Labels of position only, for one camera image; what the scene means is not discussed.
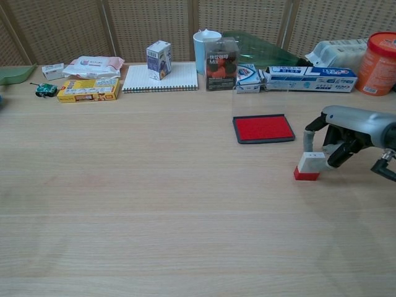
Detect pink white wet wipes pack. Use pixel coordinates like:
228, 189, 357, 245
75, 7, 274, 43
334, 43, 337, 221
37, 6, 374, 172
62, 56, 125, 82

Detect green toy tank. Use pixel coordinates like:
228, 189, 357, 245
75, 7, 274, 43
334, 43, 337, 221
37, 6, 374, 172
30, 81, 58, 99

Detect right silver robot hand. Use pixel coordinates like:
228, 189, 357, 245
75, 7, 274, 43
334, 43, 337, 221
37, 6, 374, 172
303, 105, 396, 170

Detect yellow flat cardboard box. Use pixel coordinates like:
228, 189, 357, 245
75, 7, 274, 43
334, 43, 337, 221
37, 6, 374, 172
56, 77, 121, 104

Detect small white cardboard box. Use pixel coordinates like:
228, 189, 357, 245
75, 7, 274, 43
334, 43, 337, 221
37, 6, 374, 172
41, 62, 65, 81

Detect woven wooden folding screen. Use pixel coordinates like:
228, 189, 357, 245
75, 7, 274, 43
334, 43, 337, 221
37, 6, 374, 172
0, 0, 396, 67

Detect red ink pad clear lid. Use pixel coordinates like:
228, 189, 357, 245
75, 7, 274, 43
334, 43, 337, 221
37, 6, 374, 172
231, 86, 296, 145

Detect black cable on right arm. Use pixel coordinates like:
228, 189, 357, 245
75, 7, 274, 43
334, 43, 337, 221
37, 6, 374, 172
371, 148, 396, 183

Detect red and white stamp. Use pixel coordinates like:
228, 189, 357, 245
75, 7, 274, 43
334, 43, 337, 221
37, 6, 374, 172
293, 152, 327, 181

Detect white plastic cup with spout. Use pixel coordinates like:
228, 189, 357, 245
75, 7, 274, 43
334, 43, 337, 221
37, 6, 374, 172
192, 28, 223, 75

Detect white spiral notebook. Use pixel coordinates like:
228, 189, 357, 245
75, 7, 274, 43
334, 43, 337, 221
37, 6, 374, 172
121, 64, 199, 93

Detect green plastic bottle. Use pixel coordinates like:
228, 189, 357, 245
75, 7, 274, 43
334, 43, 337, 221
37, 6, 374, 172
222, 30, 313, 68

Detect white printed plastic package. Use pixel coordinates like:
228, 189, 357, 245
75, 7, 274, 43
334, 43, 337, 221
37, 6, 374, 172
304, 38, 371, 69

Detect orange canister red lid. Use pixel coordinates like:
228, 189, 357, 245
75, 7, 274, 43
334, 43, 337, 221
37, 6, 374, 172
355, 31, 396, 97

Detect small purple white milk carton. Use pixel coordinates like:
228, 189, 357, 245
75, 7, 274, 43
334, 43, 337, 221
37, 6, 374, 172
145, 40, 173, 81

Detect blue white toothpaste box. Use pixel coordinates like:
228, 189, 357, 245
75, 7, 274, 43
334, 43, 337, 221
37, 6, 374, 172
258, 66, 359, 93

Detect blue white soap box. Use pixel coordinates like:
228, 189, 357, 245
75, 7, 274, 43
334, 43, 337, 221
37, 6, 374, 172
236, 63, 262, 94

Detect clear box black orange contents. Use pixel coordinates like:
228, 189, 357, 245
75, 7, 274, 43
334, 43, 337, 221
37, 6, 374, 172
205, 37, 239, 92

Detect green plastic dustpan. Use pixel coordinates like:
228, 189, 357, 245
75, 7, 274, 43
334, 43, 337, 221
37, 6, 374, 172
0, 63, 37, 86

